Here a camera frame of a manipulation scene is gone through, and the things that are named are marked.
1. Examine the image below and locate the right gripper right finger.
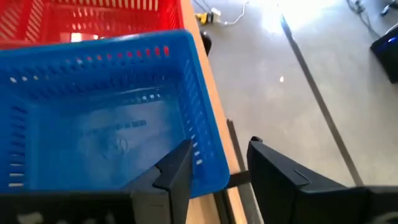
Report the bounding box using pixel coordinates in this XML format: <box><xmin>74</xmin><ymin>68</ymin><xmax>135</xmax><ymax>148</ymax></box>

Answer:
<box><xmin>247</xmin><ymin>136</ymin><xmax>371</xmax><ymax>224</ymax></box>

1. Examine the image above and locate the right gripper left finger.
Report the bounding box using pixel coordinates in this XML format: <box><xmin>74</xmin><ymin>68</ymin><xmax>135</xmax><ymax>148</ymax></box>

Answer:
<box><xmin>130</xmin><ymin>139</ymin><xmax>194</xmax><ymax>224</ymax></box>

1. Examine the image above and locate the blue plastic basket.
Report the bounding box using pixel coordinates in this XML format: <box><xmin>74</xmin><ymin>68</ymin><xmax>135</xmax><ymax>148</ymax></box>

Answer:
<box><xmin>0</xmin><ymin>29</ymin><xmax>231</xmax><ymax>198</ymax></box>

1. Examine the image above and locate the red plastic basket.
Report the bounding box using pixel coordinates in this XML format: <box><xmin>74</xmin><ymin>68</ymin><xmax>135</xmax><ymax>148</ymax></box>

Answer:
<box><xmin>0</xmin><ymin>0</ymin><xmax>185</xmax><ymax>50</ymax></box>

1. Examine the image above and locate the black round table foot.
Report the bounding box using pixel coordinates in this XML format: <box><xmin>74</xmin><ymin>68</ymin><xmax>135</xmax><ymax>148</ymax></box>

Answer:
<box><xmin>200</xmin><ymin>30</ymin><xmax>213</xmax><ymax>57</ymax></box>

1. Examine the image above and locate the yellow power adapter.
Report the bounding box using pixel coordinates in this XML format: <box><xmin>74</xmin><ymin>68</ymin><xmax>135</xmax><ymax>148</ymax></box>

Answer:
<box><xmin>195</xmin><ymin>12</ymin><xmax>210</xmax><ymax>26</ymax></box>

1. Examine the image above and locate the black floor device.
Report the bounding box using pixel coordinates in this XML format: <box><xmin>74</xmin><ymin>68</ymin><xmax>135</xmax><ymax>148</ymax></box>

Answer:
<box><xmin>369</xmin><ymin>26</ymin><xmax>398</xmax><ymax>84</ymax></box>

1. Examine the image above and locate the black aluminium rig frame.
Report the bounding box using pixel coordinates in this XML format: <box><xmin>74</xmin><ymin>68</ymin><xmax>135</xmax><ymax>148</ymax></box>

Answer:
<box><xmin>225</xmin><ymin>118</ymin><xmax>265</xmax><ymax>224</ymax></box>

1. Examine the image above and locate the white floor cable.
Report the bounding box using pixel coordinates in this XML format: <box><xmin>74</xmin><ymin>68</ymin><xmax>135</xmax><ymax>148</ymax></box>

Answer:
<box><xmin>221</xmin><ymin>0</ymin><xmax>250</xmax><ymax>26</ymax></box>

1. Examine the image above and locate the black floor cable bundle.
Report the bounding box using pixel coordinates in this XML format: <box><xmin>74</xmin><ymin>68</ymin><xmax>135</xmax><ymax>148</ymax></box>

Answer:
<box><xmin>346</xmin><ymin>0</ymin><xmax>380</xmax><ymax>39</ymax></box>

